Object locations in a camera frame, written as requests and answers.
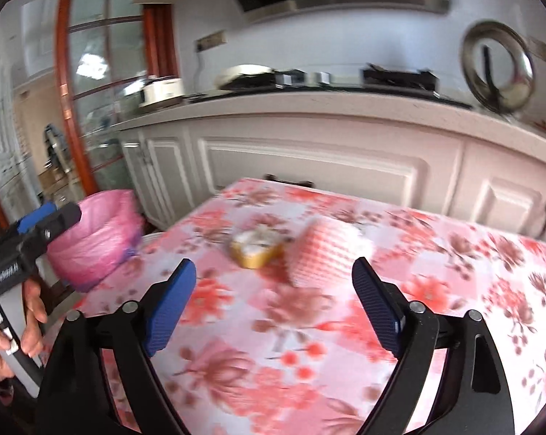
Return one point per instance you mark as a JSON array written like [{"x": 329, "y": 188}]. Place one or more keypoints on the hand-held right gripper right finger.
[{"x": 377, "y": 308}]

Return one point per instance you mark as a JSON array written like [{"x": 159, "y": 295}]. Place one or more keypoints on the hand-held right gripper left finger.
[{"x": 171, "y": 308}]

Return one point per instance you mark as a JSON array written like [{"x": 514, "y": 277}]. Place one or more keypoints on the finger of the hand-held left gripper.
[
  {"x": 35, "y": 217},
  {"x": 55, "y": 226}
]

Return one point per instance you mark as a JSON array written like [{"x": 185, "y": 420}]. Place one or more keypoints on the pink trash bag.
[{"x": 100, "y": 235}]

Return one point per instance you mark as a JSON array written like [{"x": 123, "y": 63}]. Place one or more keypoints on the pink white foam net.
[{"x": 322, "y": 253}]

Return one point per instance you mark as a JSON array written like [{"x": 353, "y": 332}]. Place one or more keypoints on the person's left hand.
[{"x": 35, "y": 321}]

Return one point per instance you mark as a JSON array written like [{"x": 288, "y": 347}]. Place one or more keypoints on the white tall cabinet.
[{"x": 5, "y": 167}]

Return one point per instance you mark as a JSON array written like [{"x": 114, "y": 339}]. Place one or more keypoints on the dark patterned cloth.
[{"x": 53, "y": 138}]

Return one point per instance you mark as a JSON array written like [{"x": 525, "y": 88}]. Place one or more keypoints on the pink floral tablecloth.
[{"x": 277, "y": 326}]

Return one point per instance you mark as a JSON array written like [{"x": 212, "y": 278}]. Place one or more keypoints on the wooden framed glass door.
[{"x": 66, "y": 99}]

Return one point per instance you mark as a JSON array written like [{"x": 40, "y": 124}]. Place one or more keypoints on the black chair back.
[{"x": 288, "y": 180}]

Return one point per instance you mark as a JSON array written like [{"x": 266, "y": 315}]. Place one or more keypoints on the white kitchen base cabinet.
[{"x": 300, "y": 158}]

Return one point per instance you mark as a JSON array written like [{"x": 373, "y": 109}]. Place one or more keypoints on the white rice cooker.
[{"x": 162, "y": 90}]

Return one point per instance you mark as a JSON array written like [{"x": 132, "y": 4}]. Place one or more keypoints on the black gas stove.
[{"x": 390, "y": 77}]

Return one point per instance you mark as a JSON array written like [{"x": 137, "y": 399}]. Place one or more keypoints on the metal pot lid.
[{"x": 472, "y": 63}]

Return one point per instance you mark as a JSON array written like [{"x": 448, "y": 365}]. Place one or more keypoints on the brown wall outlet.
[
  {"x": 542, "y": 52},
  {"x": 211, "y": 40}
]

